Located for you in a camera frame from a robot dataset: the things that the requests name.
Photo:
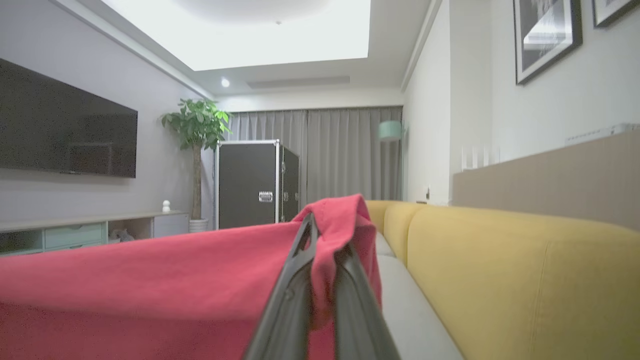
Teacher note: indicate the yellow sofa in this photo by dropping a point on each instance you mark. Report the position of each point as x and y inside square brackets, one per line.
[525, 290]

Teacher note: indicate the red and white shirt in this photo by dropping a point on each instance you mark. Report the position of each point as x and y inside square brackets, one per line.
[150, 285]

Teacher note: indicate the white plant pot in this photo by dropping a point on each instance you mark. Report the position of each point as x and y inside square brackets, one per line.
[198, 226]

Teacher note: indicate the green leafy indoor tree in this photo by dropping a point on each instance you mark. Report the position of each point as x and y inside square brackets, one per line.
[197, 125]

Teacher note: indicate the ceiling air vent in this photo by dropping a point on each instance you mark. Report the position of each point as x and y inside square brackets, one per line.
[300, 82]

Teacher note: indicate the floor lamp with teal shade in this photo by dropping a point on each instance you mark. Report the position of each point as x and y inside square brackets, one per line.
[390, 131]

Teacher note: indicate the low white television cabinet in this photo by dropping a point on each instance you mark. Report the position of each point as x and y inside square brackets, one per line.
[75, 235]

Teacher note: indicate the small white figurine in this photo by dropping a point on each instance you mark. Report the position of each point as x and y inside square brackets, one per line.
[166, 206]

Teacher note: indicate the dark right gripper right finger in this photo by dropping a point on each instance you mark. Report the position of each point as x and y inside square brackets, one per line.
[357, 315]

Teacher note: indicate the large black-framed picture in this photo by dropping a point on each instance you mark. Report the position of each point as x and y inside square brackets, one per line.
[547, 35]

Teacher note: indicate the large grey sofa seat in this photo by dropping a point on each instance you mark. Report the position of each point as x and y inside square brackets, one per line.
[415, 310]

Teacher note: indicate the black wall television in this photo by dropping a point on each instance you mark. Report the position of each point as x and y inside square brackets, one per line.
[60, 125]

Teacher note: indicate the black flight case, silver edges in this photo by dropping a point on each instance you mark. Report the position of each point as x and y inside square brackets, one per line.
[247, 185]

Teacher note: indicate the small black-framed picture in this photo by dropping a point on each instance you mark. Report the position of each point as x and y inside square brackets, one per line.
[612, 10]

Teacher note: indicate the grey curtain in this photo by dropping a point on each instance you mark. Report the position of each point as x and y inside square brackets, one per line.
[345, 155]

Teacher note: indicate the beige wooden wall panel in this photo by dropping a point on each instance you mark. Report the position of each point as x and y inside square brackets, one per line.
[550, 185]

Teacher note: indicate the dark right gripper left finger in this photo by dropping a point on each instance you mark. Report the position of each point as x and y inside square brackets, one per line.
[290, 300]

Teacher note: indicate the round ceiling spotlight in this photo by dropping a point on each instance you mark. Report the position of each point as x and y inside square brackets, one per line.
[225, 82]

